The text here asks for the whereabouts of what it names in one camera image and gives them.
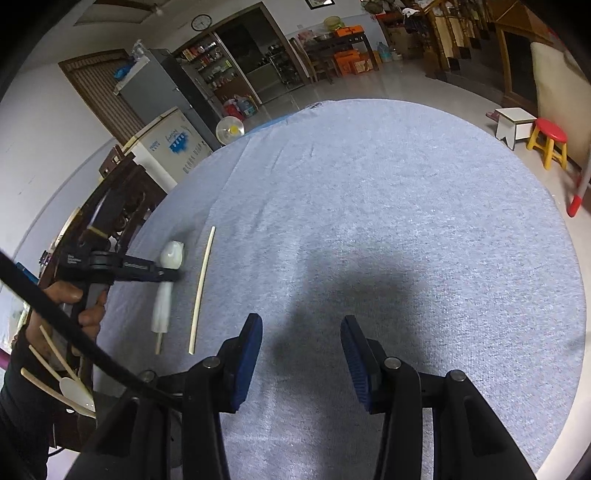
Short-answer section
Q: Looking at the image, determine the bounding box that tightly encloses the round white fan heater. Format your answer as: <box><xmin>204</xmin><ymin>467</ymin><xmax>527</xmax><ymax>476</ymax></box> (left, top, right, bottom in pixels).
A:
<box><xmin>215</xmin><ymin>115</ymin><xmax>247</xmax><ymax>148</ymax></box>

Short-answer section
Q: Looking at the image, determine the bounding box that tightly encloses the white pole with red tip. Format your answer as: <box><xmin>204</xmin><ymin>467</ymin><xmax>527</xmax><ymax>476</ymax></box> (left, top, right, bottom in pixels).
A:
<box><xmin>567</xmin><ymin>157</ymin><xmax>591</xmax><ymax>217</ymax></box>

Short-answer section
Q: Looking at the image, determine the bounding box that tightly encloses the brown slatted door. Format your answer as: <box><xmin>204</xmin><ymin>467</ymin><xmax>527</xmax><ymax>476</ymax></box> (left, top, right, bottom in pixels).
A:
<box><xmin>60</xmin><ymin>48</ymin><xmax>144</xmax><ymax>144</ymax></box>

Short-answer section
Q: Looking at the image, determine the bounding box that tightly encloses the blue undercloth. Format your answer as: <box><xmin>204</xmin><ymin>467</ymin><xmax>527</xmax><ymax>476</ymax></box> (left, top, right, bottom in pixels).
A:
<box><xmin>252</xmin><ymin>115</ymin><xmax>296</xmax><ymax>132</ymax></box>

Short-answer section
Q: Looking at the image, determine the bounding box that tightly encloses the metal kitchen rack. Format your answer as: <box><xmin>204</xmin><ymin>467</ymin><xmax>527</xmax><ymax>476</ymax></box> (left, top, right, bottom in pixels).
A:
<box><xmin>268</xmin><ymin>44</ymin><xmax>303</xmax><ymax>86</ymax></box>

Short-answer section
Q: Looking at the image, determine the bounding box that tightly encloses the person's left hand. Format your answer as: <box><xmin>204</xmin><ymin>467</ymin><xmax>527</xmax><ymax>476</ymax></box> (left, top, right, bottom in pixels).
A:
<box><xmin>25</xmin><ymin>279</ymin><xmax>109</xmax><ymax>356</ymax></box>

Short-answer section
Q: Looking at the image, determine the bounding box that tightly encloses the wooden stair railing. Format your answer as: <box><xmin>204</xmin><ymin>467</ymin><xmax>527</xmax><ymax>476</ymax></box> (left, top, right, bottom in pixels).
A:
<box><xmin>418</xmin><ymin>0</ymin><xmax>497</xmax><ymax>79</ymax></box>

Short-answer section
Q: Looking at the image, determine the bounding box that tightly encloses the red round stool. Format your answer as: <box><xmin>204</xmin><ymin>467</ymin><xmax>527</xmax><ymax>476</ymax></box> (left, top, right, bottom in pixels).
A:
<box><xmin>526</xmin><ymin>117</ymin><xmax>570</xmax><ymax>171</ymax></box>

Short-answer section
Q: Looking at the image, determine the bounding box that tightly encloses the glass shelf cabinet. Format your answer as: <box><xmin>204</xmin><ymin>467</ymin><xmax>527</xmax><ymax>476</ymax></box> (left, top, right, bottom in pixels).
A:
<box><xmin>175</xmin><ymin>34</ymin><xmax>259</xmax><ymax>109</ymax></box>

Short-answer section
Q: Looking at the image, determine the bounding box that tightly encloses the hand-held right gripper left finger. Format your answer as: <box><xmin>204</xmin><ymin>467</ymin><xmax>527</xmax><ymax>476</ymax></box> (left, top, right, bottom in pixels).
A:
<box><xmin>69</xmin><ymin>313</ymin><xmax>264</xmax><ymax>480</ymax></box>

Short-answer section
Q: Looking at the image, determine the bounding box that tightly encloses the black cable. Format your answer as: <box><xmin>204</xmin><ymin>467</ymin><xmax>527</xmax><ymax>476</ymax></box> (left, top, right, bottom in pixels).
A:
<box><xmin>0</xmin><ymin>250</ymin><xmax>183</xmax><ymax>407</ymax></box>

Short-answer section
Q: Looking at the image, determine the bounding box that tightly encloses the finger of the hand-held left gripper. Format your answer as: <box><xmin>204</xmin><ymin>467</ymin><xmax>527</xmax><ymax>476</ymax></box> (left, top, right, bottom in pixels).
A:
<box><xmin>121</xmin><ymin>259</ymin><xmax>182</xmax><ymax>283</ymax></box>

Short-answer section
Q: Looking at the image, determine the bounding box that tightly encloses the grey refrigerator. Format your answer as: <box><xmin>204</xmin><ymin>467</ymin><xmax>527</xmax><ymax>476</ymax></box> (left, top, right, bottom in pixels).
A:
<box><xmin>115</xmin><ymin>48</ymin><xmax>222</xmax><ymax>144</ymax></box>

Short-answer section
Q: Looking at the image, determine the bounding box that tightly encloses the white chest freezer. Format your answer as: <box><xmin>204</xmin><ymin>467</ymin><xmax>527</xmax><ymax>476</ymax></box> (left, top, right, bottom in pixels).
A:
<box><xmin>122</xmin><ymin>106</ymin><xmax>214</xmax><ymax>195</ymax></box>

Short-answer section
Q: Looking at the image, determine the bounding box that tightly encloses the white low stool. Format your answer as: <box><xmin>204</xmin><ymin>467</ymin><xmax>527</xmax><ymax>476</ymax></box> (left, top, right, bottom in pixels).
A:
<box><xmin>495</xmin><ymin>107</ymin><xmax>539</xmax><ymax>151</ymax></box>

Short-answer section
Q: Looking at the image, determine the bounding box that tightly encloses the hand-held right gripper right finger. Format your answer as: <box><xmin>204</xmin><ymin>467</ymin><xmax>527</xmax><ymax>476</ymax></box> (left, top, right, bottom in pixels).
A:
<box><xmin>340</xmin><ymin>315</ymin><xmax>539</xmax><ymax>480</ymax></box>

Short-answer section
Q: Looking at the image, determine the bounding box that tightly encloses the white plastic spoon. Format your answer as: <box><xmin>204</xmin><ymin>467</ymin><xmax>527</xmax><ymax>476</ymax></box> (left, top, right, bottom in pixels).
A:
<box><xmin>151</xmin><ymin>240</ymin><xmax>186</xmax><ymax>334</ymax></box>
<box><xmin>59</xmin><ymin>377</ymin><xmax>95</xmax><ymax>411</ymax></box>

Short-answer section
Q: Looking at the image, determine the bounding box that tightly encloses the dark wooden side table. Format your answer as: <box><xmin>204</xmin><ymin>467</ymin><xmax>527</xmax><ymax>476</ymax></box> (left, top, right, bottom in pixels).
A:
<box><xmin>305</xmin><ymin>32</ymin><xmax>372</xmax><ymax>84</ymax></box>

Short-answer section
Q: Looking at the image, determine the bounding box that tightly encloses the dark wooden chair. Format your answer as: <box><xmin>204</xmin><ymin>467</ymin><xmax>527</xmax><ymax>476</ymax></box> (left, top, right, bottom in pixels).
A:
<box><xmin>98</xmin><ymin>145</ymin><xmax>137</xmax><ymax>178</ymax></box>
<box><xmin>289</xmin><ymin>38</ymin><xmax>319</xmax><ymax>84</ymax></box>

